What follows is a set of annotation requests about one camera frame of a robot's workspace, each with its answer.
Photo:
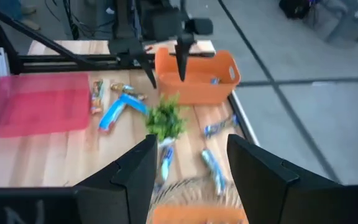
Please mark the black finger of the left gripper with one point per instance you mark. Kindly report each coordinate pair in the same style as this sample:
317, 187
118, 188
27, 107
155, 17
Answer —
183, 53
126, 48

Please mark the small green potted plant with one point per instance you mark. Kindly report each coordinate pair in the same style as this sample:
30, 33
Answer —
166, 119

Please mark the orange plastic bin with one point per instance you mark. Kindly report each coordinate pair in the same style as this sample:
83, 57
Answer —
197, 90

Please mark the round wicker basket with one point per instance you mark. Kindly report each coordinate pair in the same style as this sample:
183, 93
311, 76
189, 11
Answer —
191, 194

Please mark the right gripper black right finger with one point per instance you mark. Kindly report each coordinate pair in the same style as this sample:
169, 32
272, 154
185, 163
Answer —
259, 186

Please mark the silver blue granola bar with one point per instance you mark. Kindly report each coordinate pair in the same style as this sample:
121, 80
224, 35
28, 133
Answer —
166, 161
214, 169

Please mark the black bag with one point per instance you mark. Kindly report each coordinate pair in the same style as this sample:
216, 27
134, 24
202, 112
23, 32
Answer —
294, 7

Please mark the pink plastic bin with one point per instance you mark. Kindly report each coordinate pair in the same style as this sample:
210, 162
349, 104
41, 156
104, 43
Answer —
36, 105

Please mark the person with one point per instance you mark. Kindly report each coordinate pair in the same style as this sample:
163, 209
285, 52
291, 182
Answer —
9, 9

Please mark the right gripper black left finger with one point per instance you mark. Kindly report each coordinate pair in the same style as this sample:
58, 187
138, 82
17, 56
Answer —
132, 186

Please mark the grey office chair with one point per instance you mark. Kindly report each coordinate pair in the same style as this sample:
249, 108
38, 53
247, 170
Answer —
337, 21

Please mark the black aluminium table frame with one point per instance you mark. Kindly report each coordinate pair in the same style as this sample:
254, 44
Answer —
57, 59

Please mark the orange cloth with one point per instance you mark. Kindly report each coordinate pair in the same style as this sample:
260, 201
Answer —
197, 216

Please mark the dark blue granola bar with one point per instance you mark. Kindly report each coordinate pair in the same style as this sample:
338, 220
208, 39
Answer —
219, 127

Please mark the brown granola bar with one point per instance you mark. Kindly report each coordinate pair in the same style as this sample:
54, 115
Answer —
97, 96
121, 87

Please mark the bright blue granola bar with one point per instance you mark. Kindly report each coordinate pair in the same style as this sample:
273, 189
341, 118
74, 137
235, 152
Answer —
112, 113
215, 81
135, 104

